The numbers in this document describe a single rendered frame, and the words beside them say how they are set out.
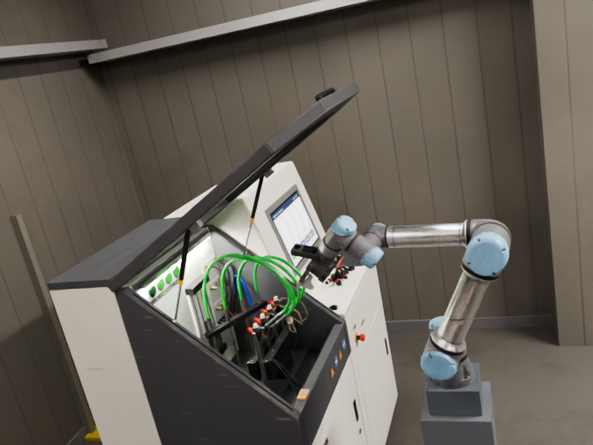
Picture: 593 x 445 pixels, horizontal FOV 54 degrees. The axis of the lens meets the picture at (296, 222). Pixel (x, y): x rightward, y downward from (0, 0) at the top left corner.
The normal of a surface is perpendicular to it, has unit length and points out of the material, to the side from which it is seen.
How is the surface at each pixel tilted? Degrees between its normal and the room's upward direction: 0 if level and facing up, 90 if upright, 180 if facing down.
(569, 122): 90
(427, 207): 90
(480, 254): 83
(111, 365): 90
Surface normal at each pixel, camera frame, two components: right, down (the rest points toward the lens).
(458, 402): -0.29, 0.33
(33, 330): 0.94, -0.10
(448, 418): -0.19, -0.94
